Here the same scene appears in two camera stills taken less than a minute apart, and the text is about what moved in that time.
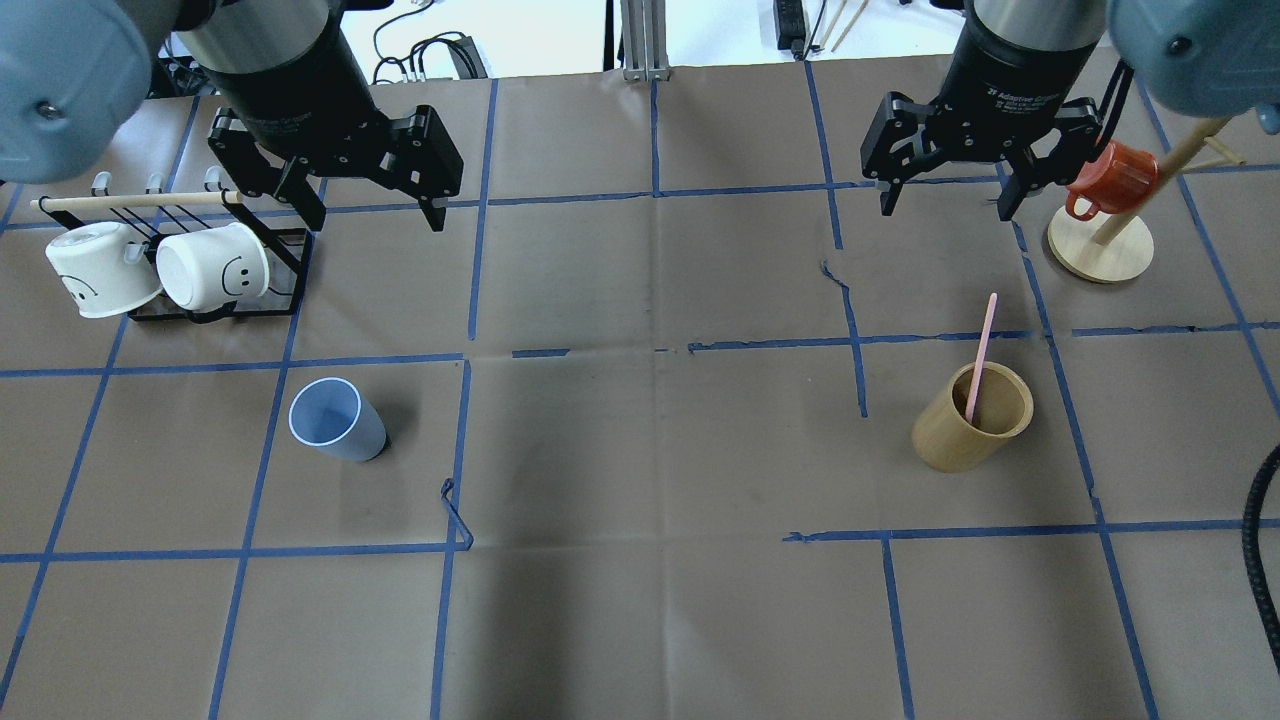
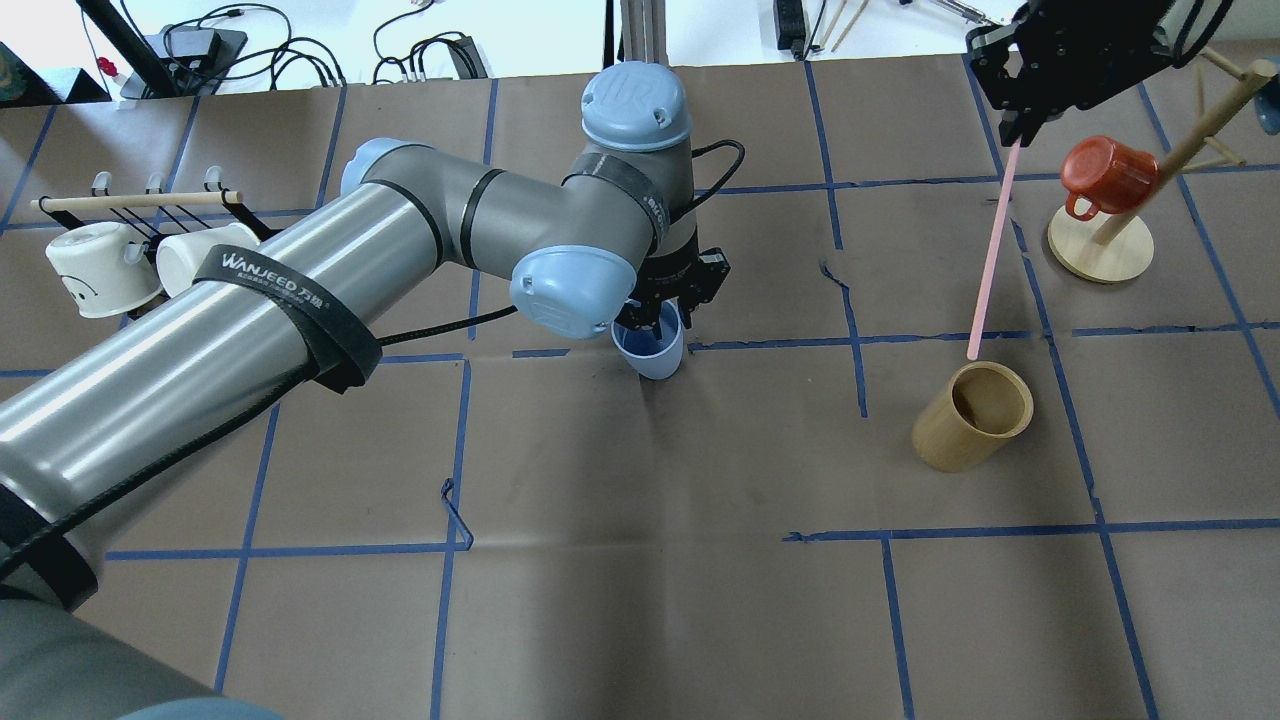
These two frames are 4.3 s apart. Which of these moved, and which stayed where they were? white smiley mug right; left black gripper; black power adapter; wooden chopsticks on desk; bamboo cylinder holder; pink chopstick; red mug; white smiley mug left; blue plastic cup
Moved: pink chopstick; left black gripper; blue plastic cup
Stayed: white smiley mug right; black power adapter; bamboo cylinder holder; red mug; white smiley mug left; wooden chopsticks on desk
